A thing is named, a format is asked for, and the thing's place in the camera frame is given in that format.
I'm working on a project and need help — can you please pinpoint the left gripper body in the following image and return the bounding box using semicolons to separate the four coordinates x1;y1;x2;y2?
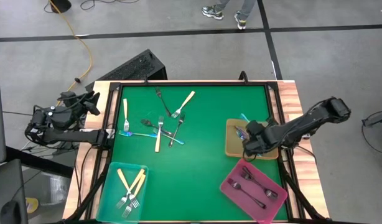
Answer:
49;98;85;129

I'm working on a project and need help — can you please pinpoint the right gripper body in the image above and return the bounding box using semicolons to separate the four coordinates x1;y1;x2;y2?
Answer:
245;120;276;147

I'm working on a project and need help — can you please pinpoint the orange plastic bin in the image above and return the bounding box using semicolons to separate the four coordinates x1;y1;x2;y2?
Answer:
224;118;279;161

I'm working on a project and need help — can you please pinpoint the pink plastic bin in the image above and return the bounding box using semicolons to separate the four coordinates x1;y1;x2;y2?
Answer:
219;157;289;224

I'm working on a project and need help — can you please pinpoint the green table mat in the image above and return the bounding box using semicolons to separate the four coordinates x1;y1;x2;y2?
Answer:
111;84;290;222

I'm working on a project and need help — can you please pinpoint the teal plastic bin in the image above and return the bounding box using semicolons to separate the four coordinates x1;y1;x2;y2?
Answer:
95;161;149;223

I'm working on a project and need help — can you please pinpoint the yellow round sticker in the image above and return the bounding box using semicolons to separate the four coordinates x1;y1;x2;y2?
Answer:
25;197;40;215

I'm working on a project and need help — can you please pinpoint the black round stand base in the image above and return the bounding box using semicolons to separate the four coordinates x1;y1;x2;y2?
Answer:
49;0;73;14

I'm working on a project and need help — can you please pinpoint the black computer mouse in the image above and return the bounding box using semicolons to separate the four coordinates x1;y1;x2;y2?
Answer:
0;200;23;224

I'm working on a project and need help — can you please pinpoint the person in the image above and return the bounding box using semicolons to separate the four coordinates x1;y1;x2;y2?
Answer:
200;0;257;31

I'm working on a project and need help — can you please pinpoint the yellow floor cable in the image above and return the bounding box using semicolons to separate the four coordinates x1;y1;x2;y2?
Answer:
47;0;94;108

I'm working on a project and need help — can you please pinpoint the black floor cable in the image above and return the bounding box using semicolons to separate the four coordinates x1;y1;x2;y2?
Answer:
80;0;141;11

